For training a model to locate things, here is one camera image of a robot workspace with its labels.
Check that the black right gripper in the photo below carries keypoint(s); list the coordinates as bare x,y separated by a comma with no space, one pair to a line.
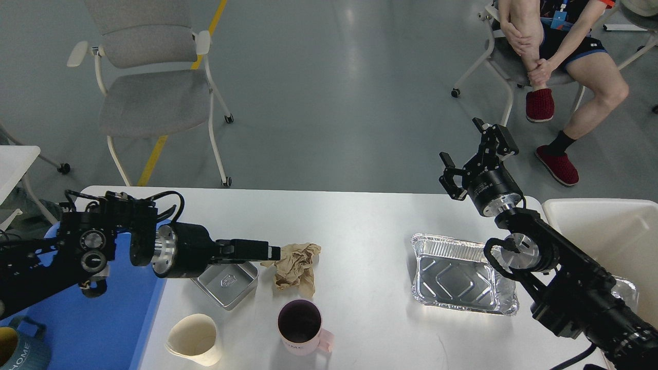
493,190

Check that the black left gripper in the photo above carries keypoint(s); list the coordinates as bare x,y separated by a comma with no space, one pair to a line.
185,250

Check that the square steel container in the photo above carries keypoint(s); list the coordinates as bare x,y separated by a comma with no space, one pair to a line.
228,284

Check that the white paper cup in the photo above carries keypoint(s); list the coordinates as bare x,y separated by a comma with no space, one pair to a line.
195,338

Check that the pink mug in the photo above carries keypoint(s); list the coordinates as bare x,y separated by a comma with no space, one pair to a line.
300,326

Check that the aluminium foil tray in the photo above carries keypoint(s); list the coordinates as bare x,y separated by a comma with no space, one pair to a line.
455,274

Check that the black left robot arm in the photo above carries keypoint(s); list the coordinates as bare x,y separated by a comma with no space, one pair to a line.
86,241

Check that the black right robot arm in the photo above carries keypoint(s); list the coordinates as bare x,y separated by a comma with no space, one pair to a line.
571,292

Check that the crumpled brown paper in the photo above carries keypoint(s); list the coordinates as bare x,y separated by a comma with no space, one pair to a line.
295,268

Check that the white chair under person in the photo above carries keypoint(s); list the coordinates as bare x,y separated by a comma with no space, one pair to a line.
506,64

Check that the blue plastic tray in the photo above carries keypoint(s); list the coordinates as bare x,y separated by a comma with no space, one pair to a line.
108,332

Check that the seated person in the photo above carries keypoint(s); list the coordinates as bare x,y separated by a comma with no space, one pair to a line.
594,68

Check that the beige waste bin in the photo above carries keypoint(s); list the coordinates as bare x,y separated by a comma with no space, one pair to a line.
621,234

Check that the foil tray in bin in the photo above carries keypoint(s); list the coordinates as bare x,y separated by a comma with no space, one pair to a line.
627,291

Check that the grey office chair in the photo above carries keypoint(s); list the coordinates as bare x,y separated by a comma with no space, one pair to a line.
151,104

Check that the white side table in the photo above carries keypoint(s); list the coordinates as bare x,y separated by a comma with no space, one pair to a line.
15,162

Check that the blue mug yellow inside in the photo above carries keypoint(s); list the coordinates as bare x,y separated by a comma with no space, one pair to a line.
22,351

